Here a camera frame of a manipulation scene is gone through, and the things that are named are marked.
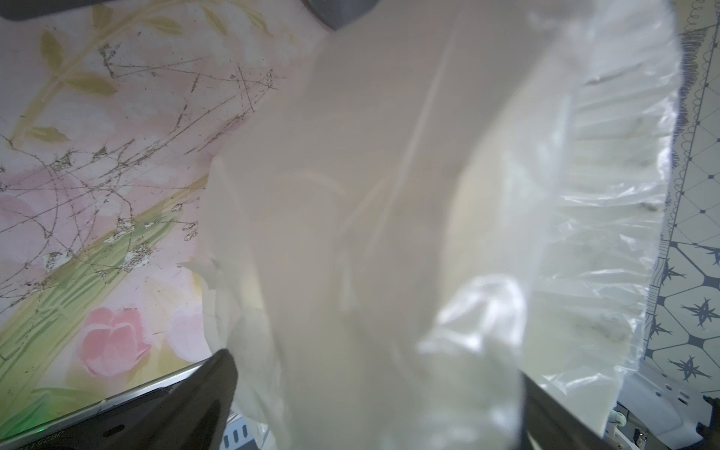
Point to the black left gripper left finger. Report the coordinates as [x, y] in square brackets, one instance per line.
[192, 416]

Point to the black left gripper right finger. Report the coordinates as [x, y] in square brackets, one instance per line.
[549, 425]

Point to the bin with clear plastic liner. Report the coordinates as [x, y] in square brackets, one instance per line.
[447, 198]

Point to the round grey monitor stand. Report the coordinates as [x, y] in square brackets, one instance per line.
[338, 13]

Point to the floral pink table mat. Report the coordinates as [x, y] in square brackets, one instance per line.
[110, 116]

